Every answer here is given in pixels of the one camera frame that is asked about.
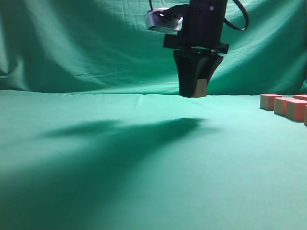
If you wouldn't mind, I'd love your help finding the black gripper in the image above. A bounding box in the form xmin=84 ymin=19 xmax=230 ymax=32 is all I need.
xmin=163 ymin=0 xmax=229 ymax=98

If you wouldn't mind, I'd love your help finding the column cube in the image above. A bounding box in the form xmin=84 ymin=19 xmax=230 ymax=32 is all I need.
xmin=274 ymin=97 xmax=296 ymax=116
xmin=260 ymin=94 xmax=282 ymax=111
xmin=293 ymin=94 xmax=307 ymax=101
xmin=285 ymin=100 xmax=307 ymax=122

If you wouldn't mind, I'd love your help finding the green backdrop cloth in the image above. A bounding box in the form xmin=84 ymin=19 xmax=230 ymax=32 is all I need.
xmin=0 ymin=0 xmax=307 ymax=95

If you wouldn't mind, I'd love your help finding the black cable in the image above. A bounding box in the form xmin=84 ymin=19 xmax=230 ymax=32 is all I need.
xmin=224 ymin=0 xmax=249 ymax=31

